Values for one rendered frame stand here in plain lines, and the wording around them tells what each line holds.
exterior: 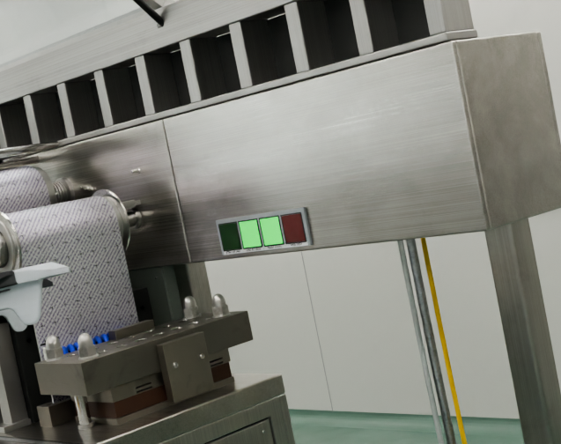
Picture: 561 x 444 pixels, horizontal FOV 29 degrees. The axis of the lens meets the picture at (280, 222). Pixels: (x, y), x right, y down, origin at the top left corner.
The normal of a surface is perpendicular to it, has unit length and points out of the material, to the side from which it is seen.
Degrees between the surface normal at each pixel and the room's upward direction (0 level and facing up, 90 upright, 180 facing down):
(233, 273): 90
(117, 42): 90
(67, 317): 90
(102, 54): 90
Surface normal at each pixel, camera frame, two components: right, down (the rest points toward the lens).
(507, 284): -0.71, 0.18
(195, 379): 0.68, -0.10
